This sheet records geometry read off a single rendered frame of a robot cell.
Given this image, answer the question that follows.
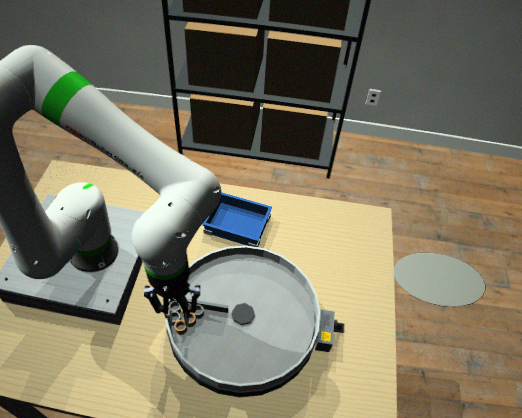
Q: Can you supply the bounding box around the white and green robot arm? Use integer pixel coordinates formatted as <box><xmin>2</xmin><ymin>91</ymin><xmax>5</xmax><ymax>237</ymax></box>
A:
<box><xmin>0</xmin><ymin>45</ymin><xmax>221</xmax><ymax>292</ymax></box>

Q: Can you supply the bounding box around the blue open tray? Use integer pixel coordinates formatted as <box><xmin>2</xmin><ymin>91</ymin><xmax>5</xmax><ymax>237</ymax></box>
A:
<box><xmin>204</xmin><ymin>192</ymin><xmax>272</xmax><ymax>247</ymax></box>

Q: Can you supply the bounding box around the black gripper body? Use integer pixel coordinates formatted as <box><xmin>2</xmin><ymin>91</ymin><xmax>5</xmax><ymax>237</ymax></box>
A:
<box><xmin>153</xmin><ymin>282</ymin><xmax>190</xmax><ymax>299</ymax></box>

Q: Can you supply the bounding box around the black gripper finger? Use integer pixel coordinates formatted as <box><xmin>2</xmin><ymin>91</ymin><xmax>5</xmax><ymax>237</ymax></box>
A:
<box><xmin>175</xmin><ymin>285</ymin><xmax>201</xmax><ymax>326</ymax></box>
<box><xmin>144</xmin><ymin>285</ymin><xmax>173</xmax><ymax>326</ymax></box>

